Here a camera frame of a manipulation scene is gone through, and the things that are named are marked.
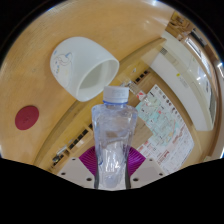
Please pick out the large wall poster collage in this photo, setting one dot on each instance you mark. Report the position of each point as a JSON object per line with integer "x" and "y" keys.
{"x": 166, "y": 133}

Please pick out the clear plastic water bottle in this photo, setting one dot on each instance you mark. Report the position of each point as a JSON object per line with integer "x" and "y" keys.
{"x": 114, "y": 140}

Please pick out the white ceramic mug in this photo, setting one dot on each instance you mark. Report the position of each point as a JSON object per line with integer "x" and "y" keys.
{"x": 73, "y": 63}

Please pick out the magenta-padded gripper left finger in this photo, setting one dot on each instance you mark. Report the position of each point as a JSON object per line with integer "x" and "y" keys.
{"x": 77, "y": 171}

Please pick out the flat round red coaster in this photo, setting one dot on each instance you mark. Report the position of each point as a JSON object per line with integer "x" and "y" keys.
{"x": 26, "y": 117}

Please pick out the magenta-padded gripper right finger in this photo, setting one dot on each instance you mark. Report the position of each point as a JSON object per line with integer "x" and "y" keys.
{"x": 146, "y": 171}

